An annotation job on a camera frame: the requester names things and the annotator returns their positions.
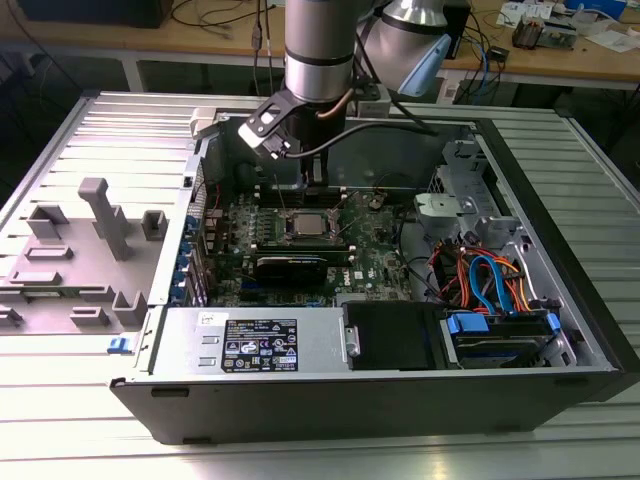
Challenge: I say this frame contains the metal socket cover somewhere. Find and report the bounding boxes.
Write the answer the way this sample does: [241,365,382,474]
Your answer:
[325,192,362,237]

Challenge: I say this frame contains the silver CPU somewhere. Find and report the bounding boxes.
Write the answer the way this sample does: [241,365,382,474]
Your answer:
[293,212,329,237]

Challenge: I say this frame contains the CPU socket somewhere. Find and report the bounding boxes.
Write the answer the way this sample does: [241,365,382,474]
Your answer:
[284,207,346,244]

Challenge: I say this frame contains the green motherboard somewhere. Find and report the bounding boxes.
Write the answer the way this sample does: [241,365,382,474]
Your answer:
[204,182,419,309]

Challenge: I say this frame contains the metal drive cage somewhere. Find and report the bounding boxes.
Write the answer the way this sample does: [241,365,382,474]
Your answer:
[429,139,526,251]

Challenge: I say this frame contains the black graphics card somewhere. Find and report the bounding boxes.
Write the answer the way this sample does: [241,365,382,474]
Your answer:
[253,254,330,289]

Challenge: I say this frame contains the black tower box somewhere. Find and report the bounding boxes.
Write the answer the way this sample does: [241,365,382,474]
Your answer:
[444,0,474,61]

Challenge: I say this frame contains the copper coil block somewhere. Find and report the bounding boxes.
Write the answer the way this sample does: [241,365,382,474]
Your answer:
[512,13,547,51]

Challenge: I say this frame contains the white printed cards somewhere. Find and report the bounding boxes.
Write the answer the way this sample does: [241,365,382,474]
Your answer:
[499,0,556,26]

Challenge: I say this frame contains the wooden desk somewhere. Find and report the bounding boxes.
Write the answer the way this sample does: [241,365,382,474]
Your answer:
[0,0,301,94]
[439,0,640,94]

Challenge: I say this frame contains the wide black box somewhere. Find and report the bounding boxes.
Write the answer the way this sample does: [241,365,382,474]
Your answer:
[19,0,174,30]

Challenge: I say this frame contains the silver power supply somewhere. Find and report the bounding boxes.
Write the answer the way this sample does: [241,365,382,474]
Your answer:
[148,305,351,376]

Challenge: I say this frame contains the hard disk blue carrier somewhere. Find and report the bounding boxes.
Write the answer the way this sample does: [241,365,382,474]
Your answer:
[438,308,564,371]

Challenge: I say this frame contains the black PC case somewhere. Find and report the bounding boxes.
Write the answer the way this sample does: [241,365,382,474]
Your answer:
[109,92,640,446]

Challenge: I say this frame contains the grey parts rack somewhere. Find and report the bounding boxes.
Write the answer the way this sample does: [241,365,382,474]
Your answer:
[0,177,169,337]

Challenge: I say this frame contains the white paper sheet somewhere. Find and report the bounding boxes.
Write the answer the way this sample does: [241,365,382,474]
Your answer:
[584,29,640,55]

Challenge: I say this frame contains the brown curved hose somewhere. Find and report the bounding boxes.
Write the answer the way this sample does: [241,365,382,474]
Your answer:
[319,89,351,121]

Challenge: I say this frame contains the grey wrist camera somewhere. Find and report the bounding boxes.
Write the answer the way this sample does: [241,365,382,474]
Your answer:
[355,83,394,120]

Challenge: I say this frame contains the black camera cable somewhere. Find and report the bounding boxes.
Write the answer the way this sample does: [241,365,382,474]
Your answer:
[277,99,441,160]

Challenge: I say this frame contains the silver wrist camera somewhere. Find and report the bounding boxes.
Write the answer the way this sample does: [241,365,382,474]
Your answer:
[237,89,301,161]

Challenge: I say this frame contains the red wire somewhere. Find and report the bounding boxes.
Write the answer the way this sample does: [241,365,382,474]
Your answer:
[202,179,222,217]

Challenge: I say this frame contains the orange wire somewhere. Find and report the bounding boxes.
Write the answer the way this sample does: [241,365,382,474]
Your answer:
[499,254,539,314]
[432,242,474,304]

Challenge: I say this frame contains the blue flat wire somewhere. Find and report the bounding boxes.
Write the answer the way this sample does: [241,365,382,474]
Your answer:
[468,253,517,317]

